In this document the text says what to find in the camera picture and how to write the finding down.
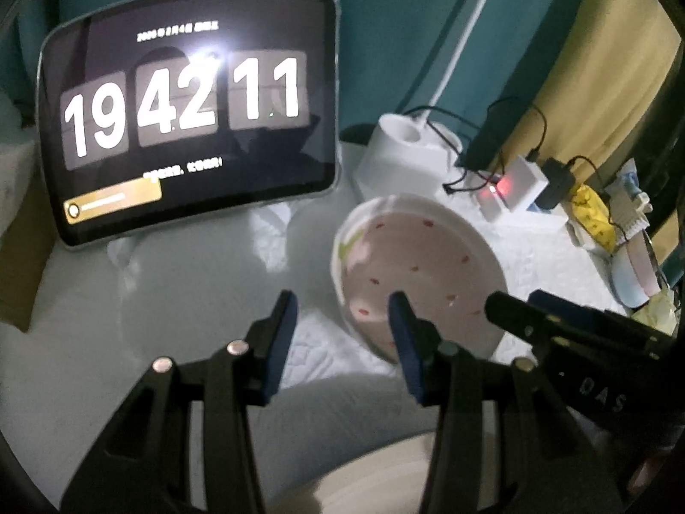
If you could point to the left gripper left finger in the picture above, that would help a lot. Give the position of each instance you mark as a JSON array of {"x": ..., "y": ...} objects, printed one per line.
[{"x": 140, "y": 461}]

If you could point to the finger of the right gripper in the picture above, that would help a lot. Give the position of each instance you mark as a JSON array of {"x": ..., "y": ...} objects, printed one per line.
[
  {"x": 606, "y": 324},
  {"x": 549, "y": 336}
]

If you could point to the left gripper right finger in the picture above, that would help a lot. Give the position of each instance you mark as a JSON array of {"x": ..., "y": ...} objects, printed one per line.
[{"x": 544, "y": 462}]

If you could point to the beige round plate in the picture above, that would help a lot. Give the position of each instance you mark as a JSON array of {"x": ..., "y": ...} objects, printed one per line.
[{"x": 387, "y": 480}]

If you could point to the pink strawberry bowl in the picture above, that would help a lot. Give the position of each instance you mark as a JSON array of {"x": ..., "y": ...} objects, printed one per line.
[{"x": 415, "y": 245}]

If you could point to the light blue bowl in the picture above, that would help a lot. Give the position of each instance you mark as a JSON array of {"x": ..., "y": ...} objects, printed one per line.
[{"x": 625, "y": 284}]

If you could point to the yellow tissue box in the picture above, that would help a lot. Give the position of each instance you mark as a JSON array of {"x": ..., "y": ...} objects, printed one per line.
[{"x": 659, "y": 313}]

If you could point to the yellow snack packet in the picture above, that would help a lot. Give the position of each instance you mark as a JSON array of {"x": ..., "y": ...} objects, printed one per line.
[{"x": 592, "y": 214}]

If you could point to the white charger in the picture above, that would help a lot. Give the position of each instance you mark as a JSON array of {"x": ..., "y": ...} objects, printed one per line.
[{"x": 521, "y": 184}]

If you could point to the white basket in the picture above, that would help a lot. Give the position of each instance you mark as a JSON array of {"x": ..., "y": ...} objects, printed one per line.
[{"x": 629, "y": 213}]

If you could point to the black charger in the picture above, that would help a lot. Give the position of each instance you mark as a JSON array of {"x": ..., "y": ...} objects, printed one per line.
[{"x": 560, "y": 181}]

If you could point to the white desk lamp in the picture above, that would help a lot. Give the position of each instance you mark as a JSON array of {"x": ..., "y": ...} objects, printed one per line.
[{"x": 423, "y": 133}]

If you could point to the yellow curtain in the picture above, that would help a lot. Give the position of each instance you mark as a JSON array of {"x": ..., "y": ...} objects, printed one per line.
[{"x": 611, "y": 67}]

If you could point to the teal curtain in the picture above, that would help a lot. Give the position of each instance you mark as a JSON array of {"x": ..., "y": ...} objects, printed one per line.
[{"x": 392, "y": 55}]

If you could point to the tablet showing clock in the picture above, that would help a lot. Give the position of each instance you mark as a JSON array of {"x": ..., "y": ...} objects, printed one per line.
[{"x": 153, "y": 111}]

